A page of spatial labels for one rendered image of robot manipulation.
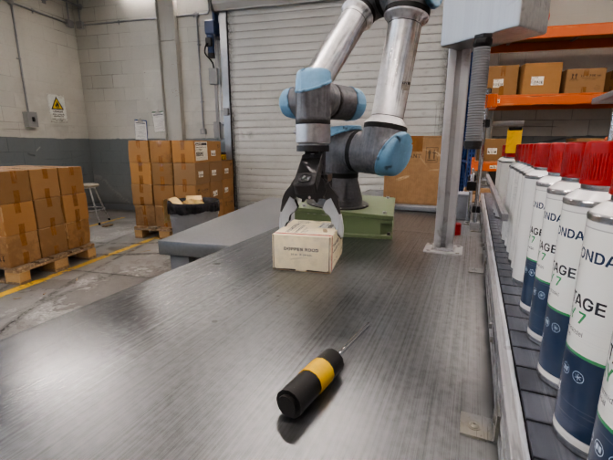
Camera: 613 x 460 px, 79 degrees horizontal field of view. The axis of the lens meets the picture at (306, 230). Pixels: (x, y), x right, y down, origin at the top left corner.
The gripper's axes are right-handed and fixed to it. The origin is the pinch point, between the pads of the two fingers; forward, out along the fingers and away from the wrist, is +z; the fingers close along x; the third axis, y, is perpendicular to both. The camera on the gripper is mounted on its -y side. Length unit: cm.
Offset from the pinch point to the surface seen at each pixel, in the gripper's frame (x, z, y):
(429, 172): -30, -11, 76
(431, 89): -52, -98, 450
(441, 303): -26.3, 5.6, -17.7
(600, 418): -29, -6, -59
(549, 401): -31, 1, -48
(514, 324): -32.4, 0.9, -33.9
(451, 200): -30.9, -7.6, 14.3
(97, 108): 475, -89, 464
